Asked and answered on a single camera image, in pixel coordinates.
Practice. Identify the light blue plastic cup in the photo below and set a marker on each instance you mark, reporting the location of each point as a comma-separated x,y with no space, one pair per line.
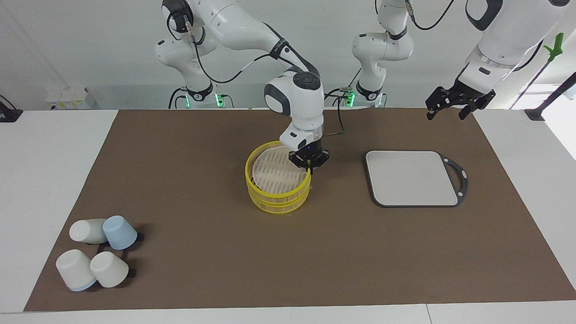
119,231

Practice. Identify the green clip on thin rod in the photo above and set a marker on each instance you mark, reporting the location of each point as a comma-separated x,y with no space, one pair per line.
558,45

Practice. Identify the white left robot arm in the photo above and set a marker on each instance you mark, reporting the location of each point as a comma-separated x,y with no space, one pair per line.
504,36

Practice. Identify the white plastic cup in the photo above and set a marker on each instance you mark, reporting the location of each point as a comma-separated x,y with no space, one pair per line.
109,270
74,270
85,230

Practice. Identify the white boxes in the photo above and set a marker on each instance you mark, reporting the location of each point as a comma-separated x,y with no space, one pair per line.
67,96

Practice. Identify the black pole with clamp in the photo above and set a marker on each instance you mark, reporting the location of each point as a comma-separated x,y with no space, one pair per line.
535,114

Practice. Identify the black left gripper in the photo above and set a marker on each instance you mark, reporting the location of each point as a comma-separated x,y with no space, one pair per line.
462,96

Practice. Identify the yellow bamboo steamer basket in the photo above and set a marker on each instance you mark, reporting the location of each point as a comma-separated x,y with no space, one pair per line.
270,175

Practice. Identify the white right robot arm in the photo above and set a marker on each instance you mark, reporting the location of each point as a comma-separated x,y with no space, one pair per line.
297,99

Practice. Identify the black table clamp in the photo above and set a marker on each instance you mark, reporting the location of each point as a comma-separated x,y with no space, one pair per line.
9,116

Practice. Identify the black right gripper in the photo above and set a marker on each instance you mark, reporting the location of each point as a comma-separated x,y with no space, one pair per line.
309,150

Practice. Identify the yellow rimmed bamboo steamer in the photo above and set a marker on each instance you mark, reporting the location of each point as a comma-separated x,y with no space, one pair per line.
279,206

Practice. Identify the brown table mat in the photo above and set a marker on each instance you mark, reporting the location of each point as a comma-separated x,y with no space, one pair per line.
315,252

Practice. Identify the white cutting board grey rim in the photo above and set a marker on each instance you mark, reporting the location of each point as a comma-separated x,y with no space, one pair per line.
409,180

